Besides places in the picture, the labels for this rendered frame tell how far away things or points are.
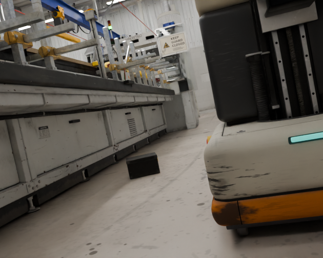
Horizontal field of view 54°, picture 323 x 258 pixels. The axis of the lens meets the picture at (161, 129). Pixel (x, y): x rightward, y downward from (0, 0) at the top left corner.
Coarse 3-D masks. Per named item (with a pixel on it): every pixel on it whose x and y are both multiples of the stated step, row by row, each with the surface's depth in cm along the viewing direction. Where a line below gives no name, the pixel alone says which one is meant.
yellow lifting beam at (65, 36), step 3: (48, 27) 689; (63, 33) 752; (57, 36) 738; (60, 36) 743; (63, 36) 749; (66, 36) 764; (69, 36) 781; (72, 36) 797; (66, 39) 777; (69, 39) 783; (72, 39) 794; (75, 39) 812; (78, 39) 830; (75, 42) 822
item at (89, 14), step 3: (90, 9) 232; (93, 9) 234; (84, 12) 233; (87, 12) 233; (90, 12) 232; (93, 12) 233; (87, 15) 233; (90, 15) 232; (93, 15) 232; (96, 15) 238; (87, 18) 233; (90, 18) 233; (93, 18) 233; (96, 18) 236
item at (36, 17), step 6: (36, 12) 114; (42, 12) 116; (12, 18) 116; (18, 18) 116; (24, 18) 115; (30, 18) 115; (36, 18) 114; (42, 18) 115; (0, 24) 117; (6, 24) 117; (12, 24) 116; (18, 24) 116; (24, 24) 116; (30, 24) 118; (0, 30) 118; (6, 30) 119
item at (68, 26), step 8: (64, 24) 139; (72, 24) 139; (40, 32) 141; (48, 32) 141; (56, 32) 140; (64, 32) 142; (24, 40) 143; (32, 40) 144; (0, 48) 146; (8, 48) 148
